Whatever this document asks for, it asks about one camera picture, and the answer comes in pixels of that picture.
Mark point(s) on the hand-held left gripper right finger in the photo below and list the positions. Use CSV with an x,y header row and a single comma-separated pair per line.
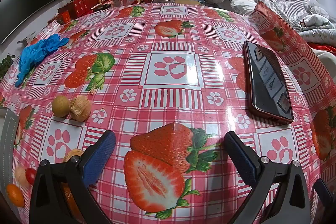
x,y
240,158

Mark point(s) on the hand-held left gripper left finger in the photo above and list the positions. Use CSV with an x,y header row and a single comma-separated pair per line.
x,y
101,155

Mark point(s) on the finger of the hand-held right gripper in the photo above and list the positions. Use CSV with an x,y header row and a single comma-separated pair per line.
x,y
324,195

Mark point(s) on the small orange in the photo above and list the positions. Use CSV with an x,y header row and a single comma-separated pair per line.
x,y
67,200
15,195

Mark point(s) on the red cherry tomato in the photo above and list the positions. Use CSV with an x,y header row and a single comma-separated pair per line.
x,y
30,176

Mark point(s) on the pale walnut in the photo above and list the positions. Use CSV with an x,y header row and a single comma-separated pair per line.
x,y
20,174

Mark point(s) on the grey rimmed white tray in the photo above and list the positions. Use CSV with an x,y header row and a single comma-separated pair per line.
x,y
9,140

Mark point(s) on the brown longan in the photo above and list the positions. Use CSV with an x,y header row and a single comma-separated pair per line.
x,y
61,106

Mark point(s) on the strawberry print checked tablecloth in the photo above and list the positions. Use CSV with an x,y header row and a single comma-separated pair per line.
x,y
183,108

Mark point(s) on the smartphone in red case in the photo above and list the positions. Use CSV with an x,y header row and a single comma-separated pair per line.
x,y
267,82

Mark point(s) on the blue rubber gloves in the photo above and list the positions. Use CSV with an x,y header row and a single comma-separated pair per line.
x,y
36,52

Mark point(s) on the green potted plant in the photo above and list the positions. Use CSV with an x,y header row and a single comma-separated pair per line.
x,y
5,65

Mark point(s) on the white quilt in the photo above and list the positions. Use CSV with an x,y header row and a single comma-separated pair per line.
x,y
317,26

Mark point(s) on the stack of red gift boxes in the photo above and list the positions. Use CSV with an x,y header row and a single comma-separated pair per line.
x,y
86,1

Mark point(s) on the grey striped sofa blanket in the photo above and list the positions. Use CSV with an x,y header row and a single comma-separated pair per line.
x,y
283,3

